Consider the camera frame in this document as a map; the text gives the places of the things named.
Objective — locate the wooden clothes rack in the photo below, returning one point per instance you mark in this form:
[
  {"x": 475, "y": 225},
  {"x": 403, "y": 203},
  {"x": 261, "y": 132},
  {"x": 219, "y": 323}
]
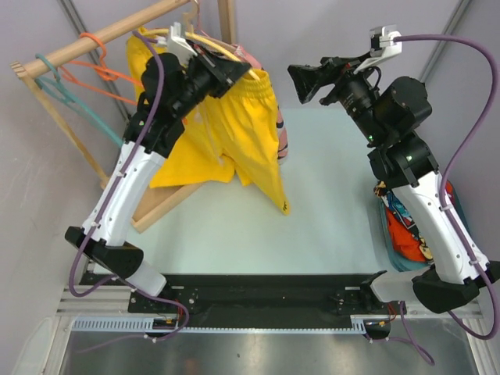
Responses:
[{"x": 156, "y": 203}]

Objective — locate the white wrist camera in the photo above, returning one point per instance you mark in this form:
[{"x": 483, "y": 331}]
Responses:
[
  {"x": 173, "y": 40},
  {"x": 382, "y": 47}
]

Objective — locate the teal hanger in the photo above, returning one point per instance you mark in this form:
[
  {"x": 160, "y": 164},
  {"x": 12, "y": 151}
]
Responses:
[{"x": 57, "y": 90}]

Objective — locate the beige hanger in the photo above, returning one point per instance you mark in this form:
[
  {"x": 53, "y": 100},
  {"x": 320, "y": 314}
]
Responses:
[{"x": 189, "y": 19}]

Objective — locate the yellow shorts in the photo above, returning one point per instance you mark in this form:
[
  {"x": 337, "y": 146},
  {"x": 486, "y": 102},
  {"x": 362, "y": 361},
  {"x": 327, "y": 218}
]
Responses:
[{"x": 232, "y": 136}]

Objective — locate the white slotted cable duct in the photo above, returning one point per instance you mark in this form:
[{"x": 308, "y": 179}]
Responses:
[{"x": 161, "y": 325}]

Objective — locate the colourful cartoon print shorts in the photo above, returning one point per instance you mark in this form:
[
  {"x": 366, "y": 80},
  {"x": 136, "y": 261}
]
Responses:
[{"x": 394, "y": 203}]

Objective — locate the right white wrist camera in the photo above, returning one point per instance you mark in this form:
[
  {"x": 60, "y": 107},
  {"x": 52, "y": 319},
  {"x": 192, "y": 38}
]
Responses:
[{"x": 382, "y": 47}]

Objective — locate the pink shark print shorts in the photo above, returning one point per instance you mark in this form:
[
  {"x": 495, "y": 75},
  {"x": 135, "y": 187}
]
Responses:
[{"x": 282, "y": 134}]

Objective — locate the orange hanger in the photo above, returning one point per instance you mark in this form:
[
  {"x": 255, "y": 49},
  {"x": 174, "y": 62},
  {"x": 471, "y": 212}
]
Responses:
[{"x": 106, "y": 74}]

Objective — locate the yellow hanger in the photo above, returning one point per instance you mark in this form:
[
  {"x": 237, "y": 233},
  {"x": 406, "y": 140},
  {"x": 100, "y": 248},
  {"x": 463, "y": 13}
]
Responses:
[{"x": 175, "y": 38}]

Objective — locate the aluminium frame rail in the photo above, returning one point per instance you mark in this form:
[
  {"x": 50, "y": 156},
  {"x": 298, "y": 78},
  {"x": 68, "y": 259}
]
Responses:
[{"x": 114, "y": 301}]

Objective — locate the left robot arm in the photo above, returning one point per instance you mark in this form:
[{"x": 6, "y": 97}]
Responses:
[{"x": 171, "y": 92}]

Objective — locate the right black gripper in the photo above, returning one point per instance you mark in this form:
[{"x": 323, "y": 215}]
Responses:
[{"x": 336, "y": 70}]

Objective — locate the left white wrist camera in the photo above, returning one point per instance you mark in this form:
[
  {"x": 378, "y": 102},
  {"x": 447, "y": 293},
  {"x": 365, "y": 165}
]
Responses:
[{"x": 173, "y": 40}]

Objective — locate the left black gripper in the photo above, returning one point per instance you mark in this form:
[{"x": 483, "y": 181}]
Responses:
[{"x": 223, "y": 72}]

